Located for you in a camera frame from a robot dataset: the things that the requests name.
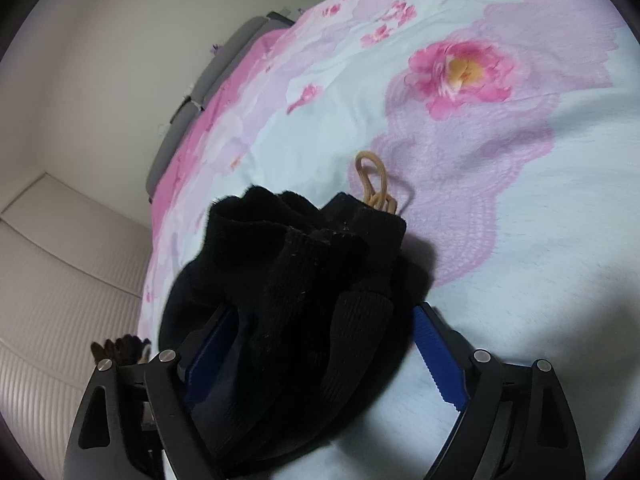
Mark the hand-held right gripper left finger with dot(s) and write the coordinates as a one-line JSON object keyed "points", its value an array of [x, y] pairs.
{"points": [[206, 360]]}

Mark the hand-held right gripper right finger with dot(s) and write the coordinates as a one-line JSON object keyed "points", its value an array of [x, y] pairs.
{"points": [[440, 360]]}

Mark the black pants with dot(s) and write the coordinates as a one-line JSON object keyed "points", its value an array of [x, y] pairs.
{"points": [[300, 285]]}

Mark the dark brown clothes pile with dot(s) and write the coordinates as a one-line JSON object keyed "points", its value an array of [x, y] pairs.
{"points": [[122, 347]]}

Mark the bed with pink floral cover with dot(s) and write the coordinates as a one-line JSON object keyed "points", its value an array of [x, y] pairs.
{"points": [[500, 260]]}

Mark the white louvred wardrobe doors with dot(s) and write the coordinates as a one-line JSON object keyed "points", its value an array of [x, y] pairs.
{"points": [[60, 285]]}

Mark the grey headboard cushion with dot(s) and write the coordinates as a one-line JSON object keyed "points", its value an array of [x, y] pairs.
{"points": [[235, 55], [172, 150]]}

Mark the small purple toy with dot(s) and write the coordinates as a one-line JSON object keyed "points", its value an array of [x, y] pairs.
{"points": [[215, 49]]}

